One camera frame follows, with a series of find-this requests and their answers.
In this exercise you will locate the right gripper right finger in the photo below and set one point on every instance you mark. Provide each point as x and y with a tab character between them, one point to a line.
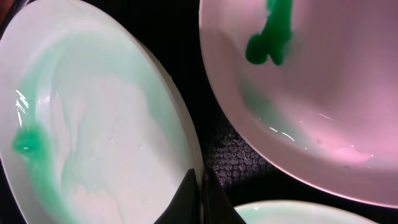
216	205

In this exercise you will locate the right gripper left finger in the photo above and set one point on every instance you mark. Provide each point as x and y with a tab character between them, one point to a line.
185	205

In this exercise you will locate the white plate with green stain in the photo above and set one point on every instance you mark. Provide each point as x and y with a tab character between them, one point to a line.
296	212

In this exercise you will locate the mint plate with green stain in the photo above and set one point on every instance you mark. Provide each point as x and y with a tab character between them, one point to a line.
93	129

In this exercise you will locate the round black tray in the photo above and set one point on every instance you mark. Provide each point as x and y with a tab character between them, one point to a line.
171	30

